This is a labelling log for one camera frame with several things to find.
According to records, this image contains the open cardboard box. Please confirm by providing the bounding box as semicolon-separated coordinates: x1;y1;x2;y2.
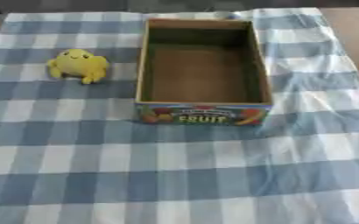
133;18;275;127

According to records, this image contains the yellow soft toy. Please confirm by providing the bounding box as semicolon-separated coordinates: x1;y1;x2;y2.
45;48;111;86

